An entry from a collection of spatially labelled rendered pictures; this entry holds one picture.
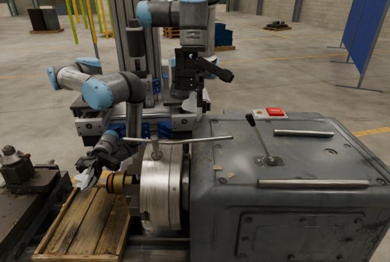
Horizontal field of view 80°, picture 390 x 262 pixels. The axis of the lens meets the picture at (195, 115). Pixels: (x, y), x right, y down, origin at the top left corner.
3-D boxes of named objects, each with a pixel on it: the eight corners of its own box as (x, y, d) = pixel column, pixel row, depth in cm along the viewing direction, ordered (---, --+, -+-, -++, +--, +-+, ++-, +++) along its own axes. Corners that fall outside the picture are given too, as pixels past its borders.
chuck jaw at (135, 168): (159, 172, 88) (159, 141, 89) (156, 175, 83) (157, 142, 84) (130, 172, 89) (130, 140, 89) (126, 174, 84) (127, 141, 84)
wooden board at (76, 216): (141, 187, 112) (140, 182, 110) (119, 265, 80) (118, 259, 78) (80, 187, 112) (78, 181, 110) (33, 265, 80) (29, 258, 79)
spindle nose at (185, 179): (192, 175, 100) (191, 142, 87) (191, 223, 85) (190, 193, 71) (185, 175, 100) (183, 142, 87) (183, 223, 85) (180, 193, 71)
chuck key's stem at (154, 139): (154, 162, 77) (150, 139, 69) (155, 157, 78) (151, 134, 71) (160, 163, 76) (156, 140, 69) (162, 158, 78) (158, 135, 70)
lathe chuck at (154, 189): (178, 172, 108) (174, 122, 87) (173, 244, 84) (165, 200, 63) (159, 171, 108) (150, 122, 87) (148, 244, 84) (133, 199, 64)
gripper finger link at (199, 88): (195, 104, 69) (196, 75, 66) (202, 104, 69) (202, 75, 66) (195, 108, 64) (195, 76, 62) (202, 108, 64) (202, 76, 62)
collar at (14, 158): (29, 152, 95) (26, 146, 93) (15, 165, 88) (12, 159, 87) (10, 152, 95) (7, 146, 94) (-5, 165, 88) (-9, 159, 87)
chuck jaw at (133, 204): (155, 183, 82) (149, 210, 71) (156, 193, 84) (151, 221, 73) (125, 182, 82) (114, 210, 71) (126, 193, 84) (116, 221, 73)
